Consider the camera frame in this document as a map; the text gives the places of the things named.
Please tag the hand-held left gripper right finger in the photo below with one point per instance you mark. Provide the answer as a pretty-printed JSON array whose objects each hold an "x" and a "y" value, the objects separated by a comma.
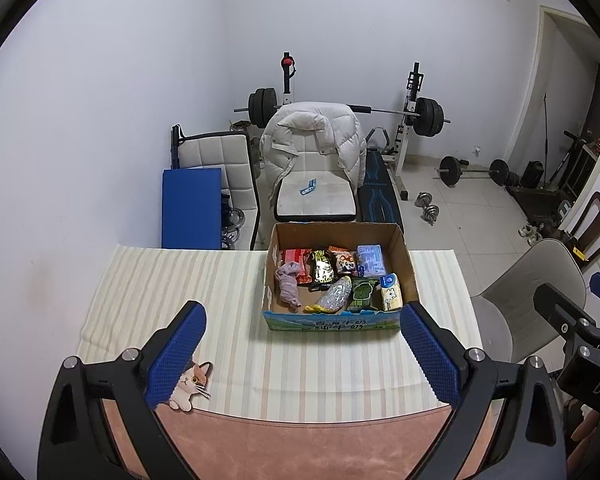
[{"x": 430, "y": 355}]

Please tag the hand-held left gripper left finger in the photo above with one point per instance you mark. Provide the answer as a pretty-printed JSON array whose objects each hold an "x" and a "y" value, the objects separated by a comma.
[{"x": 177, "y": 355}]

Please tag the yellow tissue pack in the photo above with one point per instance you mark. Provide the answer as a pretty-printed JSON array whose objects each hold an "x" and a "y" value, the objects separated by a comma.
[{"x": 391, "y": 292}]

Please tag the green snack packet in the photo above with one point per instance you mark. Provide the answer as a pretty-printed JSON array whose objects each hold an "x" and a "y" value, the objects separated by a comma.
[{"x": 362, "y": 294}]

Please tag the cardboard box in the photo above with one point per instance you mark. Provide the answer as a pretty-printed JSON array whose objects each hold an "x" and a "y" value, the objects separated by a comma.
[{"x": 330, "y": 322}]

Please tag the light blue tissue pack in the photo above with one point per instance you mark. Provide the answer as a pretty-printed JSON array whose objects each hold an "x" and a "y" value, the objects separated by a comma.
[{"x": 370, "y": 260}]

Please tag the yellow silver snack packet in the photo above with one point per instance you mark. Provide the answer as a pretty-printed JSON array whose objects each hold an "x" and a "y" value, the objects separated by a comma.
[{"x": 334, "y": 295}]

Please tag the panda print snack packet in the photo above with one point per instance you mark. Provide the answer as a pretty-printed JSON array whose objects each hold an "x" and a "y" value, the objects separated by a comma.
[{"x": 345, "y": 261}]

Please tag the black wipe packet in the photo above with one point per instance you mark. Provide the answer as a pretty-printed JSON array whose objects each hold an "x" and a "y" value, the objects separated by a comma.
[{"x": 322, "y": 267}]

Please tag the red snack packet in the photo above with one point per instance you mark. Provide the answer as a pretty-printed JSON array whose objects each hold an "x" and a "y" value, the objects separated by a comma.
[{"x": 295, "y": 260}]

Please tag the person's right hand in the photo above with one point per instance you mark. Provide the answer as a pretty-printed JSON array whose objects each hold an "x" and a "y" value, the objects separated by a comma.
[{"x": 580, "y": 435}]

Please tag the grey shell chair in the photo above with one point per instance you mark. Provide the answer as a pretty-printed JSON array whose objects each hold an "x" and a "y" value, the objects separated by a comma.
[{"x": 535, "y": 295}]

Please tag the striped pink cat tablecloth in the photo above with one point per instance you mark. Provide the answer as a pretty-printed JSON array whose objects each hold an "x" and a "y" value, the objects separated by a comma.
[{"x": 180, "y": 280}]

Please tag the pair of white shoes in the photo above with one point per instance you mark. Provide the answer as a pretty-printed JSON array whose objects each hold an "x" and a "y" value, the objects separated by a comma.
[{"x": 530, "y": 235}]

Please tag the black kick scooter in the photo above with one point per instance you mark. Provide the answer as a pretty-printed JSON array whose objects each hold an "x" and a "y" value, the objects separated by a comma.
[{"x": 567, "y": 160}]

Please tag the black bag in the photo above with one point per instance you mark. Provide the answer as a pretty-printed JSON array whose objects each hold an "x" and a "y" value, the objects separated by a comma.
[{"x": 531, "y": 175}]

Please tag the chrome weight plates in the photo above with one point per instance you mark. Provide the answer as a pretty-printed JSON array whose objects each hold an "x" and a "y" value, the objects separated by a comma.
[{"x": 232, "y": 225}]

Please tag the chrome dumbbell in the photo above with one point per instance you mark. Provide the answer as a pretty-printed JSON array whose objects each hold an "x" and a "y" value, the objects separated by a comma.
[
  {"x": 422, "y": 199},
  {"x": 432, "y": 213}
]

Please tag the blue folded mat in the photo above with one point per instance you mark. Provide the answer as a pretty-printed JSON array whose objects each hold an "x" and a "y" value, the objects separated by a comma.
[{"x": 190, "y": 210}]

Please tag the black blue weight bench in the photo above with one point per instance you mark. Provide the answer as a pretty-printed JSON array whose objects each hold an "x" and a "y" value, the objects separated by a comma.
[{"x": 380, "y": 190}]

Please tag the black pole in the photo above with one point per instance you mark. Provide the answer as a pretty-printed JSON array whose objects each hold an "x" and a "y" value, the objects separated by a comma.
[{"x": 546, "y": 130}]

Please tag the short barbell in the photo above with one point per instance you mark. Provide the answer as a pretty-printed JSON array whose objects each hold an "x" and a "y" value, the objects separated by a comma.
[{"x": 450, "y": 170}]

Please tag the white padded chair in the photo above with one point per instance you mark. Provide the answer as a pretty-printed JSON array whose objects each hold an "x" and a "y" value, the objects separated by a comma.
[{"x": 325, "y": 200}]

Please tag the small blue packet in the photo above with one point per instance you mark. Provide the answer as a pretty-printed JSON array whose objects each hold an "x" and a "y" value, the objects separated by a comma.
[{"x": 308, "y": 187}]

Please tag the white quilted chair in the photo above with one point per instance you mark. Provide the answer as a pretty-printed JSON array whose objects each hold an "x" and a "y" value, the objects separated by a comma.
[{"x": 225, "y": 152}]

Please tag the barbell with black plates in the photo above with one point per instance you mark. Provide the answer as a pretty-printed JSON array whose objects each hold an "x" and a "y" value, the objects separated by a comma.
[{"x": 427, "y": 117}]

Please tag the white puffer jacket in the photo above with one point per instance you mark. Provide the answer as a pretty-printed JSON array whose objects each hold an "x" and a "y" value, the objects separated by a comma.
[{"x": 305, "y": 130}]

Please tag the white squat rack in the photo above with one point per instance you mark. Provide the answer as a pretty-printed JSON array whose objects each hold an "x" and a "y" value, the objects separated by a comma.
[{"x": 411, "y": 95}]

